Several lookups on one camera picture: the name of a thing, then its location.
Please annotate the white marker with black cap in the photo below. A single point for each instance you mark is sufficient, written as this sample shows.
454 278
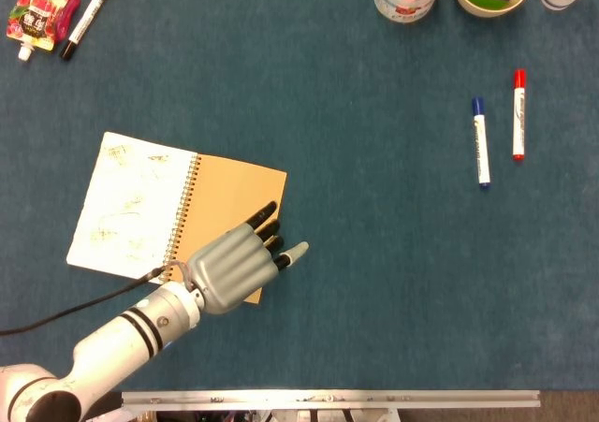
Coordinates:
86 19

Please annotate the blue felt table cloth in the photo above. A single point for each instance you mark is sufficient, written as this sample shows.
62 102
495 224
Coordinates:
374 253

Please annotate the white marker with red cap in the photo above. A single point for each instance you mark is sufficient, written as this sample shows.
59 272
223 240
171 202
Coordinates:
518 118

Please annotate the red fruit jelly pouch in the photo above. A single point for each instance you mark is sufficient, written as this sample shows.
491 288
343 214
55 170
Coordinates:
39 15

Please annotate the aluminium profile rail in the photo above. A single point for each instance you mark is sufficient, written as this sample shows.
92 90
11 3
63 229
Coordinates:
327 398

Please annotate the white marker with blue cap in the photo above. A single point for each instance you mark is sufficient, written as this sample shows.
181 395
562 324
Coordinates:
481 146

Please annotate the tan spiral notebook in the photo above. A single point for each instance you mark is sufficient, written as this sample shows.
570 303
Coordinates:
131 197

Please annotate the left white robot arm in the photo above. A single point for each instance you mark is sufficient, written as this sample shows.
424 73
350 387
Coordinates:
117 342

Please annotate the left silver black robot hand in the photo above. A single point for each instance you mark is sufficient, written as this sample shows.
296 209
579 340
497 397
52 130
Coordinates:
229 267

